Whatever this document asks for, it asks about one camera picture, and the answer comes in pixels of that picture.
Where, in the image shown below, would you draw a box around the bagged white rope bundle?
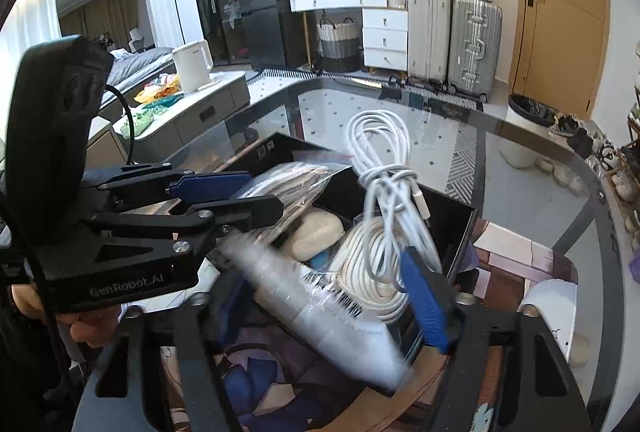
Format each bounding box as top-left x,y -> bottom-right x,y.
234,151 -> 354,248

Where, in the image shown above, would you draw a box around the white foam wrap packet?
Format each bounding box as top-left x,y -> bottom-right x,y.
218,233 -> 409,392

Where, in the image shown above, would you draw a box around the white cable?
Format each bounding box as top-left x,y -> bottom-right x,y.
344,108 -> 444,292

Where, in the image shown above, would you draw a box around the person's left hand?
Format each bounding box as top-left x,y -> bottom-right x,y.
11,285 -> 122,348

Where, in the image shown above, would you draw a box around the black storage box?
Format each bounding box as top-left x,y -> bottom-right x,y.
220,133 -> 477,360

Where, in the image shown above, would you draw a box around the anime print table mat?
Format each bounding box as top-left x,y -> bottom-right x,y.
218,232 -> 591,431

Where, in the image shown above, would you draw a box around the grey side cabinet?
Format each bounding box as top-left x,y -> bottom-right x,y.
86,71 -> 250,169

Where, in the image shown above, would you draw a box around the white electric kettle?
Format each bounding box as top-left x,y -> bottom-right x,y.
171,40 -> 214,94

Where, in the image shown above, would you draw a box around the woven laundry basket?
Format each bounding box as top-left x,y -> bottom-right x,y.
318,14 -> 361,72

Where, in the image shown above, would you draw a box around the shoes on floor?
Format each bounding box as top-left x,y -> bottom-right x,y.
534,111 -> 640,273

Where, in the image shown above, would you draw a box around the white trash bin black liner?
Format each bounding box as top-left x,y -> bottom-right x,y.
499,93 -> 556,170

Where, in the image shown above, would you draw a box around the white dressing desk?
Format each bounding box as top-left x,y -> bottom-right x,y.
290,0 -> 409,72

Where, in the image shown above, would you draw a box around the shoe rack with shoes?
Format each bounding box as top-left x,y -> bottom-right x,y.
619,41 -> 640,173

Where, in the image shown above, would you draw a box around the white hard suitcase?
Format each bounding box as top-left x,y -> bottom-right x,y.
408,0 -> 452,83

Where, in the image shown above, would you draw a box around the silver hard suitcase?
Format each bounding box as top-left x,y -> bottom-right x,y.
447,0 -> 502,103

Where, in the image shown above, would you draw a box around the wooden door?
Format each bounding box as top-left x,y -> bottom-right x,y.
509,0 -> 610,120

